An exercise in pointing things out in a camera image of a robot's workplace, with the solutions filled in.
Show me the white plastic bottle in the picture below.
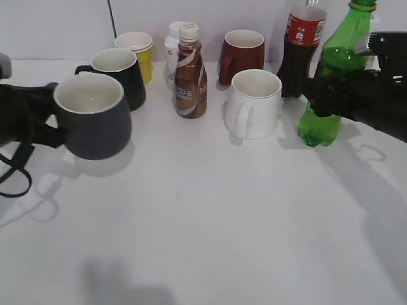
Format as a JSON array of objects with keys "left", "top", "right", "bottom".
[{"left": 164, "top": 21, "right": 186, "bottom": 90}]

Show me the white ceramic mug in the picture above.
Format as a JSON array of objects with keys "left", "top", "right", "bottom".
[{"left": 224, "top": 69, "right": 283, "bottom": 141}]

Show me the thin black wall cable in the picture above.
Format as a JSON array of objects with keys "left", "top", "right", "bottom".
[{"left": 106, "top": 0, "right": 117, "bottom": 39}]

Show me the cola bottle red label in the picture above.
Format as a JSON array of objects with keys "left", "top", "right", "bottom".
[{"left": 277, "top": 1, "right": 327, "bottom": 98}]

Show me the black ceramic mug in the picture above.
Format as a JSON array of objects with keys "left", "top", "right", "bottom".
[{"left": 74, "top": 48, "right": 146, "bottom": 111}]

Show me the yellow paper cup stack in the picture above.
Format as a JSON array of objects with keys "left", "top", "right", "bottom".
[{"left": 114, "top": 32, "right": 153, "bottom": 84}]

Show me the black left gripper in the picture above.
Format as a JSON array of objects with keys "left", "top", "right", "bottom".
[{"left": 1, "top": 82, "right": 66, "bottom": 149}]

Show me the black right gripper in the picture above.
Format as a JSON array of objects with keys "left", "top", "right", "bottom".
[{"left": 301, "top": 71, "right": 406, "bottom": 142}]

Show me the green plastic soda bottle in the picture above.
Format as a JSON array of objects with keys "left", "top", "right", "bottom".
[{"left": 298, "top": 0, "right": 376, "bottom": 147}]

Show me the dark red ceramic mug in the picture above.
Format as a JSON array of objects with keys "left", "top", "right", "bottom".
[{"left": 218, "top": 29, "right": 265, "bottom": 86}]

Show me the dark grey ceramic mug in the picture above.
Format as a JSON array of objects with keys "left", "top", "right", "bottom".
[{"left": 53, "top": 73, "right": 132, "bottom": 160}]

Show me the brown Nescafe coffee bottle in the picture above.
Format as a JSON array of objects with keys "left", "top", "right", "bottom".
[{"left": 174, "top": 23, "right": 207, "bottom": 119}]

